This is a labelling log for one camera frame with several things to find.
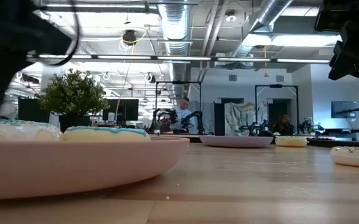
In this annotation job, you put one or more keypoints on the slanted silver ceiling duct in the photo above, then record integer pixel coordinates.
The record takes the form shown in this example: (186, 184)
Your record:
(269, 12)

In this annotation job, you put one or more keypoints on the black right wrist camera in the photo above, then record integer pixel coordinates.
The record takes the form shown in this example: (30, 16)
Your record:
(330, 18)

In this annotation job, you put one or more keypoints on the wall-mounted screen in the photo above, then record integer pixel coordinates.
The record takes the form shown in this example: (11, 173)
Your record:
(342, 107)

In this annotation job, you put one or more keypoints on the round ceiling sensor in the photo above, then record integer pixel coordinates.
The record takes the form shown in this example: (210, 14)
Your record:
(230, 16)

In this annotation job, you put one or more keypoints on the bright ceiling light panel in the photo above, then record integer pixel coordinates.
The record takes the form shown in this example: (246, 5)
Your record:
(291, 40)

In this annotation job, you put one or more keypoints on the black desk monitor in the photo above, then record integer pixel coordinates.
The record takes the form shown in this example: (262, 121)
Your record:
(126, 109)

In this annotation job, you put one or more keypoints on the round silver ceiling duct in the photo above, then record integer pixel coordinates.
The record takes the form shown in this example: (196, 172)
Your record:
(175, 21)

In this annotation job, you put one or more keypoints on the long overhead light bar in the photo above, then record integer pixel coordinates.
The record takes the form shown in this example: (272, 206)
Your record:
(182, 58)

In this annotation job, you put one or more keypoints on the blue iced donut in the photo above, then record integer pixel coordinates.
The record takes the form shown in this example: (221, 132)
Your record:
(106, 135)

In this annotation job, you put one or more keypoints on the small sprinkled white donut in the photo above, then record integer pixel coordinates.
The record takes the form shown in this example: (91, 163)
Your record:
(356, 158)

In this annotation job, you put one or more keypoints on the yellow hanging pendant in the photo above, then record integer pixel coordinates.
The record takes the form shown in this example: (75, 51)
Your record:
(265, 75)

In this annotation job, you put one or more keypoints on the black aluminium table frame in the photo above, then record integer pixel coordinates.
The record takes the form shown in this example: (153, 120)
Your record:
(347, 143)

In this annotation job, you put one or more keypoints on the green potted plant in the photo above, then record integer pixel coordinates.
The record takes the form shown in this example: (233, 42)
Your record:
(73, 96)

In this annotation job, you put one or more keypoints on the black gantry frame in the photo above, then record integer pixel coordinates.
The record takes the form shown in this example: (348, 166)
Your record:
(179, 82)
(275, 86)

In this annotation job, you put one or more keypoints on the dark cabinet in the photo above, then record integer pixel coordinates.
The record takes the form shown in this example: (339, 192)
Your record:
(33, 109)

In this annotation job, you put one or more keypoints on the pink round plate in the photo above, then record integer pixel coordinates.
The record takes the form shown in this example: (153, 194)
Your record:
(73, 168)

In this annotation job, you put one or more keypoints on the purple round plate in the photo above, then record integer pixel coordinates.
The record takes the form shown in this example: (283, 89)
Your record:
(236, 141)

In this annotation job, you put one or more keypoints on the white iced striped donut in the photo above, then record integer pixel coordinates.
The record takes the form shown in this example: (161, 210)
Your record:
(20, 132)

